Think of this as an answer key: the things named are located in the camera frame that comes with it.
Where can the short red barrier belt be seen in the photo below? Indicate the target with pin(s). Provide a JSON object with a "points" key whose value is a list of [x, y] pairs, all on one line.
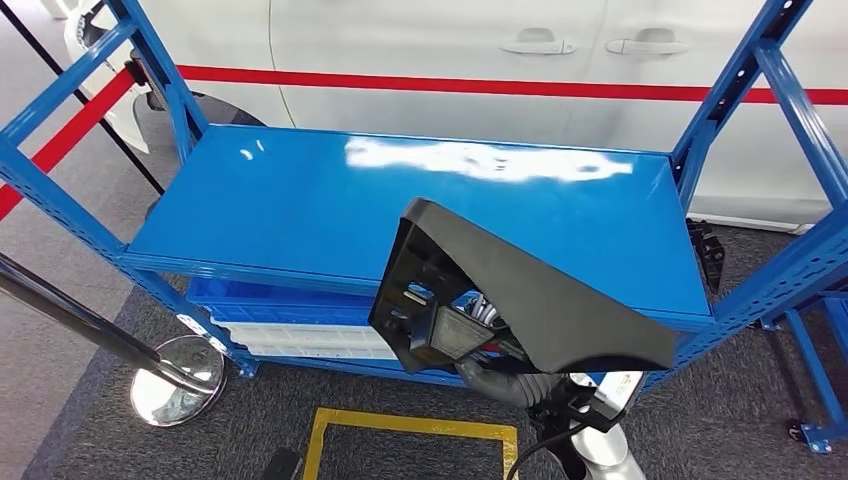
{"points": [[66, 139]]}

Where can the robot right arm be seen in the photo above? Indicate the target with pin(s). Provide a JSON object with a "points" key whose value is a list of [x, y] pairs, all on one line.
{"points": [[503, 391]]}

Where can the blue metal rack frame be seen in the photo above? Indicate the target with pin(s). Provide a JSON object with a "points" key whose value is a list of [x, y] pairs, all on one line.
{"points": [[46, 195]]}

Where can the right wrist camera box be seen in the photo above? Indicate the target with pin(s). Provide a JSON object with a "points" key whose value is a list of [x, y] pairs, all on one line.
{"points": [[570, 411]]}

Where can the black car tyre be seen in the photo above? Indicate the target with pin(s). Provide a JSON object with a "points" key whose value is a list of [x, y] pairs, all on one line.
{"points": [[232, 112]]}

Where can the white car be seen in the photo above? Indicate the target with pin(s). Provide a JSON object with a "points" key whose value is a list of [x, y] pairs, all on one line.
{"points": [[397, 40]]}

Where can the white plastic bin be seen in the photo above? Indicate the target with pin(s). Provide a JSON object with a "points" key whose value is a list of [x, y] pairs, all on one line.
{"points": [[298, 338]]}

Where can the black ridged plastic piece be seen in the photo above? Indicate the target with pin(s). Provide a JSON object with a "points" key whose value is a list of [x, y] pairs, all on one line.
{"points": [[709, 255]]}

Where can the black robot left foot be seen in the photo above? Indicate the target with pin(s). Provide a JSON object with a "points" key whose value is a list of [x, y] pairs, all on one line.
{"points": [[281, 467]]}

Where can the blue plastic bin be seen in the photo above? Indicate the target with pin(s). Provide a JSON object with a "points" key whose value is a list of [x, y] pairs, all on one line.
{"points": [[265, 305]]}

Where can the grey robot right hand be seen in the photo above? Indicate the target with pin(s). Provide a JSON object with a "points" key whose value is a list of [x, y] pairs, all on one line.
{"points": [[460, 334]]}

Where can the black plastic plate frame part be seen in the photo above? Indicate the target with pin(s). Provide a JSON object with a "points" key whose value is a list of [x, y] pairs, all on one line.
{"points": [[563, 311]]}

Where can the yellow floor tape rectangle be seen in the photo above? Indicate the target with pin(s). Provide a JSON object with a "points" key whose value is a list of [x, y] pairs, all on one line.
{"points": [[411, 424]]}

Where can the black stanchion post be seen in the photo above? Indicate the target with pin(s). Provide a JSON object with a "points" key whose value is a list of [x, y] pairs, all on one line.
{"points": [[126, 149]]}

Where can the long red barrier belt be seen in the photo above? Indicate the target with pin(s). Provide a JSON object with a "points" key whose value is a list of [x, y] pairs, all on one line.
{"points": [[464, 86]]}

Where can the small blue metal rack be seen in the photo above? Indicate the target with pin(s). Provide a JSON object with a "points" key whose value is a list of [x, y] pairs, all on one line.
{"points": [[819, 378]]}

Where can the chrome stanchion post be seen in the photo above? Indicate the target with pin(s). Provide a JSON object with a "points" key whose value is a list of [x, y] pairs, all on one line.
{"points": [[179, 384]]}

